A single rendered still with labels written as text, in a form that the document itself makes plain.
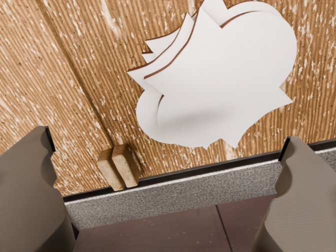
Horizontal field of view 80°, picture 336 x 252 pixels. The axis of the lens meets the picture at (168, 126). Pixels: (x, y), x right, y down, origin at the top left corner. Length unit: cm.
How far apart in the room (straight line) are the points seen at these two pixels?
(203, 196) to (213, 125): 20
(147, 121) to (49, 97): 12
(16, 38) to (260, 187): 40
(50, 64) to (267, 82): 22
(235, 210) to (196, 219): 37
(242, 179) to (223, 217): 177
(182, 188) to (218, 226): 189
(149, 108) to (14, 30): 15
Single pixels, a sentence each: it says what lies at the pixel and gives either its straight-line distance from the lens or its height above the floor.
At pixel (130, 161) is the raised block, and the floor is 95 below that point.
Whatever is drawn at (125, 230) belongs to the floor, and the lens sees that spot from 226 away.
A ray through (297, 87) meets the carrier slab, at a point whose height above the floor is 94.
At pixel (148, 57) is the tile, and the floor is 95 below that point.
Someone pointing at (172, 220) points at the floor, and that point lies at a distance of 210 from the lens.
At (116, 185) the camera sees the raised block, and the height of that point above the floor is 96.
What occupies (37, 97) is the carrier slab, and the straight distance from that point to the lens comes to 28.
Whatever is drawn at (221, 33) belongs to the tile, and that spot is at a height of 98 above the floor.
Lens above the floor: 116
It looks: 59 degrees down
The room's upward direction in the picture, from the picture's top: 179 degrees clockwise
